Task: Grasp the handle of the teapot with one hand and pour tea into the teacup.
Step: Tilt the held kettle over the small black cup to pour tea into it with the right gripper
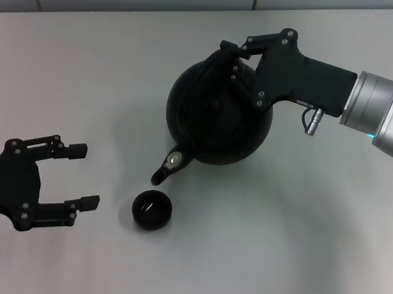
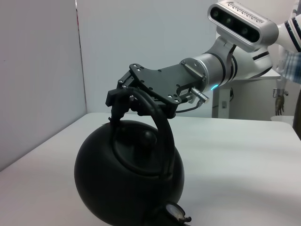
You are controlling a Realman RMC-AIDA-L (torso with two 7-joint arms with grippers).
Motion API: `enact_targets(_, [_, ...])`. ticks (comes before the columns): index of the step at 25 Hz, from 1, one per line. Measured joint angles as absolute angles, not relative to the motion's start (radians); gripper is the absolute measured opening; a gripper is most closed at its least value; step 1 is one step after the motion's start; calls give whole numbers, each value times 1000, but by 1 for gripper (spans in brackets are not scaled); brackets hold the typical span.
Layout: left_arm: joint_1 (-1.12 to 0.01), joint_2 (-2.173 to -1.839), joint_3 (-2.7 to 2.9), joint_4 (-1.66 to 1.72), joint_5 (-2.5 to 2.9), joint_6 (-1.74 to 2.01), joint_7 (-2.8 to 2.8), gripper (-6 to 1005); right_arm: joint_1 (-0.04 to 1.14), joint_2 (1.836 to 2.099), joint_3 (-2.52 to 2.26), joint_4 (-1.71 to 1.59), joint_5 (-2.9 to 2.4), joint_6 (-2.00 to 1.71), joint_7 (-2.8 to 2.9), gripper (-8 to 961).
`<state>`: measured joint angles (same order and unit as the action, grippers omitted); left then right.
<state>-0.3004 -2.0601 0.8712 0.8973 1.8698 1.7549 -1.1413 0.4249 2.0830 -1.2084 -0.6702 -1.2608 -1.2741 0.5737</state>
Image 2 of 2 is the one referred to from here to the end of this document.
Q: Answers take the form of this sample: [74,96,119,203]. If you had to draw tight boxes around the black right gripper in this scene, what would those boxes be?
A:
[105,63,203,118]

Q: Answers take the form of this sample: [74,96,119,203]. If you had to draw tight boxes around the black round teapot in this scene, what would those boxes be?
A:
[74,88,192,226]

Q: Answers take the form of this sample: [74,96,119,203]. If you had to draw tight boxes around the metallic robot hand model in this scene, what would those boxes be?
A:
[272,80,289,116]

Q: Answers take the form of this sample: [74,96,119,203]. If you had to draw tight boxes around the white shelf board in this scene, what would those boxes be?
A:
[235,69,283,82]

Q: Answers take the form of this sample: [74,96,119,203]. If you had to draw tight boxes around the person in plaid shirt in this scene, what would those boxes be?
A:
[280,50,301,84]

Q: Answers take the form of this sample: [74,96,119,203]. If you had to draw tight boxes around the right gripper cable with plug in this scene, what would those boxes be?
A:
[175,86,210,113]

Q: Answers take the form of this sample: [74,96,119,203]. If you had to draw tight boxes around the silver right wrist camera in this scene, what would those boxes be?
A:
[206,0,279,53]

